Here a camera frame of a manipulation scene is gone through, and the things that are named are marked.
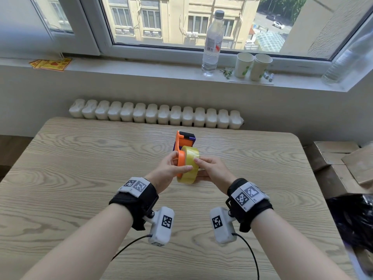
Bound black plastic bag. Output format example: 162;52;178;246
326;193;373;255

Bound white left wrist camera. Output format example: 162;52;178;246
143;206;175;247

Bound black left camera cable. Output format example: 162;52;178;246
111;234;153;262

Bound flat cardboard piece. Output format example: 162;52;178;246
341;146;373;185

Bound brown cardboard box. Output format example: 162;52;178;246
303;141;373;200

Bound person's left hand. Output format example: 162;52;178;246
145;151;186;194

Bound white paper cup green print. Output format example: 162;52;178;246
234;52;255;79
249;53;273;82

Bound black wrist strap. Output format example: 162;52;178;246
109;177;159;231
226;178;274;233

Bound black camera cable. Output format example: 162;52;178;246
233;233;260;280
111;234;153;262

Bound black right wrist strap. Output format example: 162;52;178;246
226;178;274;233

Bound person's right hand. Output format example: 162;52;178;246
194;156;238;196

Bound white window frame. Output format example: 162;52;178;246
29;0;373;75

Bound orange purple tape dispenser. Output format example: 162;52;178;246
173;130;196;179

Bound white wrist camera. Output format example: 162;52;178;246
210;207;237;245
143;206;175;247

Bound yellow tape roll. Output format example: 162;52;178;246
177;146;200;185

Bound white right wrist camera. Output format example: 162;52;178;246
210;207;237;245

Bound black right camera cable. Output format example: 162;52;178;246
233;233;260;280

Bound person's right forearm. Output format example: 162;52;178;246
250;207;354;280

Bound large clear plastic bottle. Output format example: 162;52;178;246
321;31;373;85

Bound white radiator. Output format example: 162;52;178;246
69;98;244;130

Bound black left wrist strap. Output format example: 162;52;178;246
109;177;159;231

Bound yellow red paper sheets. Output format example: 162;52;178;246
29;58;73;72

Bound person's left forearm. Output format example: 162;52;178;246
20;202;135;280

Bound clear plastic water bottle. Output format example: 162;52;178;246
202;10;225;77

